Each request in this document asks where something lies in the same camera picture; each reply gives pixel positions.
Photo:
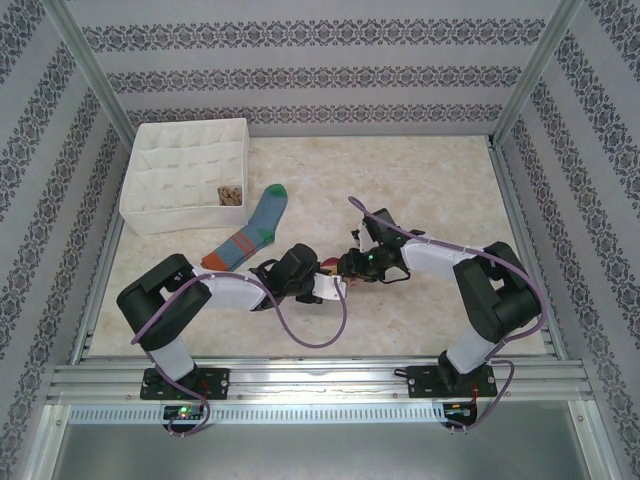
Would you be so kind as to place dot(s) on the blue sock green toe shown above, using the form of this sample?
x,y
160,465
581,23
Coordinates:
x,y
270,210

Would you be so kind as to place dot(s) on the brown argyle sock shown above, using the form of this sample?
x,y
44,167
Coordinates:
x,y
230,196

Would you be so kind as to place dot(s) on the white fabric organizer box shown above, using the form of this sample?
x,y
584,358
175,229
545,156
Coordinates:
x,y
175,170

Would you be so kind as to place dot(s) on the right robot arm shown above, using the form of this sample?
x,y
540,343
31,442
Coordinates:
x,y
505,305

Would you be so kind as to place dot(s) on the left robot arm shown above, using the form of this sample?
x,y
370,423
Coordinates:
x,y
160,310

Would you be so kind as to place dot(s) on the grey sheet metal tray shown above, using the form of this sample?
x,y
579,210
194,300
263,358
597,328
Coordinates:
x,y
320,450

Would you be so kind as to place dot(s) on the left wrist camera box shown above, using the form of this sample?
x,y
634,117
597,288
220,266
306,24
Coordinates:
x,y
329,287

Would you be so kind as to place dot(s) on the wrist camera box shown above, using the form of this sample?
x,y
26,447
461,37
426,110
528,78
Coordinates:
x,y
329,287
361,237

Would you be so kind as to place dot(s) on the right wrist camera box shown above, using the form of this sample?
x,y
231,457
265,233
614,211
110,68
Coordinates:
x,y
361,237

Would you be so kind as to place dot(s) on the aluminium mounting rail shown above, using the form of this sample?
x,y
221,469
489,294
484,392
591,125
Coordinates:
x,y
320,380

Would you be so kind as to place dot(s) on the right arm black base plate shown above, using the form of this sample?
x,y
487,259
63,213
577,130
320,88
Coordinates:
x,y
425,382

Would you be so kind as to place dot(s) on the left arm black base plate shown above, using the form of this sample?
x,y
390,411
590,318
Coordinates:
x,y
217,382

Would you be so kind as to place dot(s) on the right aluminium side rail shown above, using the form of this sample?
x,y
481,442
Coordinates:
x,y
512,200

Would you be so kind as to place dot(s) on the aluminium side rail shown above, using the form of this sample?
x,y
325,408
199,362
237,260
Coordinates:
x,y
108,260
512,200

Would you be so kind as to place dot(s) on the left aluminium side rail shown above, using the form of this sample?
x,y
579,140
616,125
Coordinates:
x,y
108,260

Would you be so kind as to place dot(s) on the right aluminium frame post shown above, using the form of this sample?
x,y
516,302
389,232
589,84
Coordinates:
x,y
540,60

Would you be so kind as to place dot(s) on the aluminium frame post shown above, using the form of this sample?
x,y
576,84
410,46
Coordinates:
x,y
540,60
85,50

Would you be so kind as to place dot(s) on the left aluminium frame post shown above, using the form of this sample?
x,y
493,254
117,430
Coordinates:
x,y
85,50

